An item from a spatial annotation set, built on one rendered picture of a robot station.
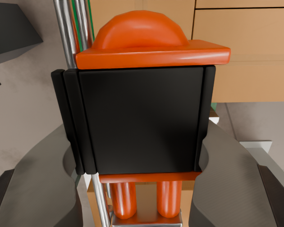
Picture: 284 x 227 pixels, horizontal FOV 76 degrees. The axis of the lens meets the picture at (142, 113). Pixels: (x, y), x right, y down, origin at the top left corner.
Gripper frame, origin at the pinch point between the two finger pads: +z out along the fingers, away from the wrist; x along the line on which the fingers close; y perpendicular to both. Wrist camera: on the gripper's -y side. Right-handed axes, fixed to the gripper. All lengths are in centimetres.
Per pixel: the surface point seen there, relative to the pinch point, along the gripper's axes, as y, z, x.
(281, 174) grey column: 105, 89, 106
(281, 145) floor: 104, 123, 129
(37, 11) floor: -9, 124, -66
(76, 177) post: 92, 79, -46
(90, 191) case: 44, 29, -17
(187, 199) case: 48, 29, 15
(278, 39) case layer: 4, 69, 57
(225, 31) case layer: 1, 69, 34
